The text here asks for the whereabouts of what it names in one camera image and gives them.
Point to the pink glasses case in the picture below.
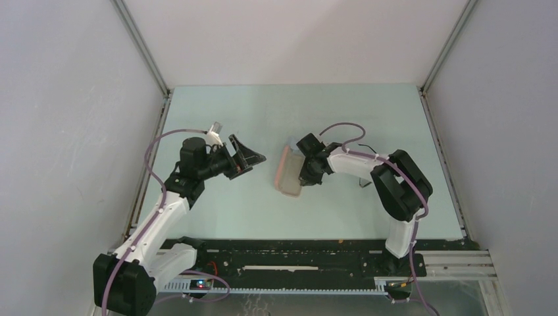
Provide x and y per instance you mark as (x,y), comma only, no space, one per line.
(287,180)

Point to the blue toothed cable duct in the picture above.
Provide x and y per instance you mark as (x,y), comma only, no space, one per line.
(182,286)

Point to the light blue cleaning cloth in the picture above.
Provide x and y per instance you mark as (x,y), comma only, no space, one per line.
(291,144)

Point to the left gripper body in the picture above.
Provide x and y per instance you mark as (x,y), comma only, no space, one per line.
(221,162)

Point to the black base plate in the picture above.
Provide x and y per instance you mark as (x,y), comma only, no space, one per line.
(203,246)

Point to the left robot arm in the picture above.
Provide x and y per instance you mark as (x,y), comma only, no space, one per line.
(128,280)

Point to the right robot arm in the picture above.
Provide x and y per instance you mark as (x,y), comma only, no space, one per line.
(401,186)

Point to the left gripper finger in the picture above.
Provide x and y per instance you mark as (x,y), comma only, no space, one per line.
(245,157)
(236,172)

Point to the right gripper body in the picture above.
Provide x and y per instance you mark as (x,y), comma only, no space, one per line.
(308,174)

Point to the black sunglasses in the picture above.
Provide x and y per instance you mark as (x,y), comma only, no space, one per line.
(366,181)

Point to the aluminium frame rail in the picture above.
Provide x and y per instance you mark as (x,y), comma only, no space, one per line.
(457,266)

